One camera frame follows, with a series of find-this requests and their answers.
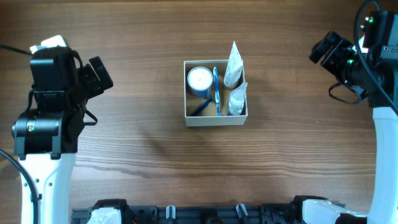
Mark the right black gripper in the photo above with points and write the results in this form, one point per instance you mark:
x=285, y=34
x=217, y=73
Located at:
x=340, y=47

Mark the blue jar white lid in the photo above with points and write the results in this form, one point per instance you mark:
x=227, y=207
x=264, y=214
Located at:
x=200, y=81

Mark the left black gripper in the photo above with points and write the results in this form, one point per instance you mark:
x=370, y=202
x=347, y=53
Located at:
x=96, y=84

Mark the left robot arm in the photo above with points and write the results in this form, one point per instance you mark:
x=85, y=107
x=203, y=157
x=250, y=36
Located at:
x=46, y=133

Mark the white cardboard box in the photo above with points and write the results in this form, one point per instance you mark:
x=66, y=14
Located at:
x=191, y=103

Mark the blue disposable razor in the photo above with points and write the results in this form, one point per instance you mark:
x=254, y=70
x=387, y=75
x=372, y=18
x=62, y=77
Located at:
x=197, y=111

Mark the white cream tube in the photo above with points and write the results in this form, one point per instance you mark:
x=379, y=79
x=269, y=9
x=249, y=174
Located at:
x=234, y=68

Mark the clear bottle green label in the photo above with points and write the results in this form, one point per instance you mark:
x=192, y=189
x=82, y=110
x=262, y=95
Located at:
x=237, y=100

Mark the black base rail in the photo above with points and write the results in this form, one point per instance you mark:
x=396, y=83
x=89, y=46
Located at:
x=263, y=214

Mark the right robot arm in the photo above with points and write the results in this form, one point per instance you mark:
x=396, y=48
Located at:
x=368, y=68

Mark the blue white toothbrush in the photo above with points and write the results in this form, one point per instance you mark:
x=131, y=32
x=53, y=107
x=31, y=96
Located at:
x=217, y=92

